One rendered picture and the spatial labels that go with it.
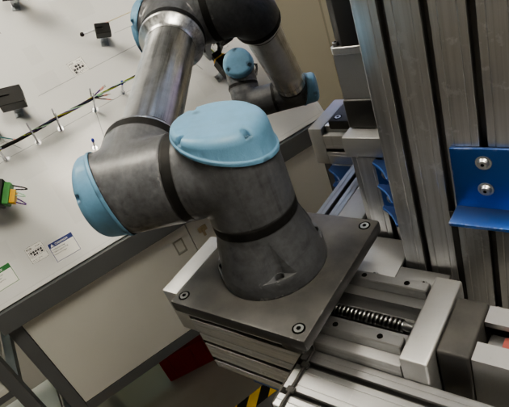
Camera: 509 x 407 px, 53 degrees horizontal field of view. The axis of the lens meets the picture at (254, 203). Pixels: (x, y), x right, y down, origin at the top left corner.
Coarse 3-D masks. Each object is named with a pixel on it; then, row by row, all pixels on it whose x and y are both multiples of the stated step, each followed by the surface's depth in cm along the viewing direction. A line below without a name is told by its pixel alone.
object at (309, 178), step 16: (288, 160) 174; (304, 160) 177; (304, 176) 180; (320, 176) 183; (304, 192) 182; (320, 192) 186; (304, 208) 185; (192, 224) 163; (208, 224) 166; (192, 240) 166
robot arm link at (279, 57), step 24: (216, 0) 87; (240, 0) 87; (264, 0) 91; (216, 24) 89; (240, 24) 90; (264, 24) 93; (264, 48) 101; (288, 48) 106; (288, 72) 111; (288, 96) 121; (312, 96) 124
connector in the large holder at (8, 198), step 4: (4, 184) 132; (8, 184) 132; (12, 184) 135; (4, 188) 132; (8, 188) 132; (12, 188) 135; (4, 192) 132; (8, 192) 132; (12, 192) 133; (16, 192) 134; (4, 196) 131; (8, 196) 132; (12, 196) 132; (16, 196) 134; (4, 200) 131; (8, 200) 132; (12, 200) 132; (16, 200) 135; (4, 204) 133; (8, 204) 133
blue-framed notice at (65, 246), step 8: (56, 240) 145; (64, 240) 145; (72, 240) 146; (48, 248) 144; (56, 248) 144; (64, 248) 145; (72, 248) 145; (80, 248) 146; (56, 256) 144; (64, 256) 144
